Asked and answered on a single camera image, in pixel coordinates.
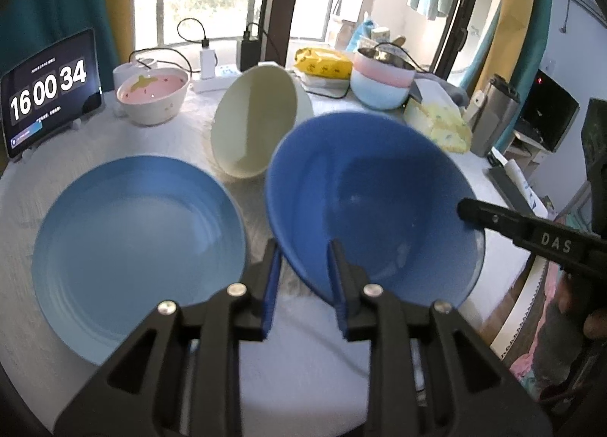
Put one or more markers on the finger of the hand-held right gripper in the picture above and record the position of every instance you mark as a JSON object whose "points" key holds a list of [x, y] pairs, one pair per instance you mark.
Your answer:
{"points": [[488, 216]]}

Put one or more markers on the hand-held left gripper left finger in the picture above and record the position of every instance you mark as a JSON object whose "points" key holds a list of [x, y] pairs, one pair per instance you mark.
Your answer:
{"points": [[273, 285]]}

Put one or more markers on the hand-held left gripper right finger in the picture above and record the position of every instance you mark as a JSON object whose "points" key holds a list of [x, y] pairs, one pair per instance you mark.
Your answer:
{"points": [[335, 285]]}

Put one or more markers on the dark blue bowl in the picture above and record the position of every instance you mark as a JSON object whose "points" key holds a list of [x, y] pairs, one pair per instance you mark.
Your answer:
{"points": [[370, 200]]}

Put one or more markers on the large light blue plate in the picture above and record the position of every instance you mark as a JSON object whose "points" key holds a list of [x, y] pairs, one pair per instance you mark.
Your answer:
{"points": [[137, 247]]}

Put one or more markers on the pale green bowl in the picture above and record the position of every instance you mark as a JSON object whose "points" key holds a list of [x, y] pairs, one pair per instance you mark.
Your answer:
{"points": [[256, 119]]}

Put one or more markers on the strawberry print bowl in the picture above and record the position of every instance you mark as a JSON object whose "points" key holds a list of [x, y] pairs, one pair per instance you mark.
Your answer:
{"points": [[151, 91]]}

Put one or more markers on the person's right hand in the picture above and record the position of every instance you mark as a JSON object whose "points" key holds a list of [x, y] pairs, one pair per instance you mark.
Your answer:
{"points": [[595, 323]]}

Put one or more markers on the white tube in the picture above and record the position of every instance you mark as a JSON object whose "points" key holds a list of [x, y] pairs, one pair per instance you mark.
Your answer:
{"points": [[521, 181]]}

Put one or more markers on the dark green cloth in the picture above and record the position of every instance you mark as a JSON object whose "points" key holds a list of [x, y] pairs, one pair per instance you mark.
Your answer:
{"points": [[595, 157]]}

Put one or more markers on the yellow tissue pack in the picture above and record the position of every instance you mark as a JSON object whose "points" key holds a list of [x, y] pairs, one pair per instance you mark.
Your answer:
{"points": [[445, 131]]}

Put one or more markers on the person's printed clothing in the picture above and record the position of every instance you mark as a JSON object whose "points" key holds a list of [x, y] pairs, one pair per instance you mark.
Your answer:
{"points": [[545, 347]]}

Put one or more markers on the black monitor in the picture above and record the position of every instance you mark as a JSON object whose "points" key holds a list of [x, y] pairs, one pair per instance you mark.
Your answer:
{"points": [[550, 114]]}

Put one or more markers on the light blue bowl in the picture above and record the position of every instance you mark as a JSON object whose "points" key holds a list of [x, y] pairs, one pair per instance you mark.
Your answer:
{"points": [[379, 93]]}

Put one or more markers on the pink steel-lined bowl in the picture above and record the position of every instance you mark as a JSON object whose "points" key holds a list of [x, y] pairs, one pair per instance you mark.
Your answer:
{"points": [[379, 72]]}

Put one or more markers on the brown wooden utensil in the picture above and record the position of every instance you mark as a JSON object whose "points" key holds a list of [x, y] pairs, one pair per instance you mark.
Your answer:
{"points": [[400, 40]]}

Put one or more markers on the white wipes pack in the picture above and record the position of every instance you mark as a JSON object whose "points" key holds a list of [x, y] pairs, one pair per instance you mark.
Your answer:
{"points": [[327, 85]]}

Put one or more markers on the yellow curtain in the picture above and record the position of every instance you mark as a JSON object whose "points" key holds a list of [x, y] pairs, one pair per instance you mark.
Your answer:
{"points": [[514, 5], [116, 0]]}

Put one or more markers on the white power strip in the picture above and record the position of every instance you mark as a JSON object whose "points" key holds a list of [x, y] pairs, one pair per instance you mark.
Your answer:
{"points": [[223, 74]]}

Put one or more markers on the yellow wipes pack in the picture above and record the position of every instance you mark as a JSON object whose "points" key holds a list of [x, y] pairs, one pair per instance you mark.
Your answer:
{"points": [[322, 65]]}

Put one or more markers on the blue plastic bag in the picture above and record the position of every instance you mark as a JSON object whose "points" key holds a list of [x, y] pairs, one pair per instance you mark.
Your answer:
{"points": [[363, 34]]}

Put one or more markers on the white charger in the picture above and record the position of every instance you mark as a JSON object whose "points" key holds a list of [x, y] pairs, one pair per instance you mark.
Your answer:
{"points": [[207, 62]]}

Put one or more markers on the black charger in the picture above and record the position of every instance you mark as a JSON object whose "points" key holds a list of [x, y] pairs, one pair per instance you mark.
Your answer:
{"points": [[249, 53]]}

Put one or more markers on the white tablet stand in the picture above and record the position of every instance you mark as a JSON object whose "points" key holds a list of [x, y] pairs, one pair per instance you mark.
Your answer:
{"points": [[76, 124]]}

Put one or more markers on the white cup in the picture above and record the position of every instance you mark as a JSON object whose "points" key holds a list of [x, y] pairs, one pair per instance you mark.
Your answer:
{"points": [[124, 74]]}

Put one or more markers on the tablet with clock display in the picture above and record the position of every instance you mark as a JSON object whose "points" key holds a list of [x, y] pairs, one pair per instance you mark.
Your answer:
{"points": [[47, 91]]}

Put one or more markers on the dark sliding door frame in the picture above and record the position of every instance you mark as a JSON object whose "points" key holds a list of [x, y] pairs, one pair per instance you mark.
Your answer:
{"points": [[467, 0]]}

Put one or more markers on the dark window frame post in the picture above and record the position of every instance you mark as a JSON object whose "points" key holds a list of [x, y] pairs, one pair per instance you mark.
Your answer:
{"points": [[280, 0]]}

